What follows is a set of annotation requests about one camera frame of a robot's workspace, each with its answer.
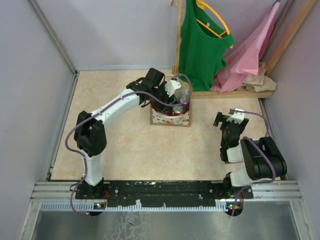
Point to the wooden clothes rack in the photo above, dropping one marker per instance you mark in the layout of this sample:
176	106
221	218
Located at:
294	14

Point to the yellow clothes hanger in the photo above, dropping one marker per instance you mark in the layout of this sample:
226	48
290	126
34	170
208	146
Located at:
215	20

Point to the purple can back right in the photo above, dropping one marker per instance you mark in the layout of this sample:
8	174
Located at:
185	104

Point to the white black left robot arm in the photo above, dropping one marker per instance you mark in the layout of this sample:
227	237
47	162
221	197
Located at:
90	134

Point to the aluminium rail frame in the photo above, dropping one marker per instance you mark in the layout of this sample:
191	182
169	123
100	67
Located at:
119	155

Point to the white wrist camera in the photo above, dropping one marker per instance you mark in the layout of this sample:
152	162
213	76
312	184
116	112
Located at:
171	86
237	116

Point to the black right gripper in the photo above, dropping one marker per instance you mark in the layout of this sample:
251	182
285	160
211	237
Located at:
230	124

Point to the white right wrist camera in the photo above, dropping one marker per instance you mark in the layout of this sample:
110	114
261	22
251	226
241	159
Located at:
237	116

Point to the green tank top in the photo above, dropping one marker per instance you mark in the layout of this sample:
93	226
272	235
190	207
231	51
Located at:
201	53

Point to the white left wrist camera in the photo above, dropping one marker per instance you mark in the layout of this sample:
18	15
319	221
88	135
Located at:
171	86

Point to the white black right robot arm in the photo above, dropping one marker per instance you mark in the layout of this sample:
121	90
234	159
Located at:
263	161

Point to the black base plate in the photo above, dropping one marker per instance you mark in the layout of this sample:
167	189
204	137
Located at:
125	193

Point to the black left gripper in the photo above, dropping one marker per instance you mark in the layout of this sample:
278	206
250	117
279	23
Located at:
164	100

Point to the pink shirt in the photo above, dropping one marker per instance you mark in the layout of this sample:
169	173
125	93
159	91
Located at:
244	61

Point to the red can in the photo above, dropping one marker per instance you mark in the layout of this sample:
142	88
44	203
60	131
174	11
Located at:
177	110

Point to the beige cloth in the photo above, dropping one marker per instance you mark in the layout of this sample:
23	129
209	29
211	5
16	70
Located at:
258	82

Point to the patterned canvas tote bag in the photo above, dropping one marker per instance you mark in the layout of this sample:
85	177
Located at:
162	116

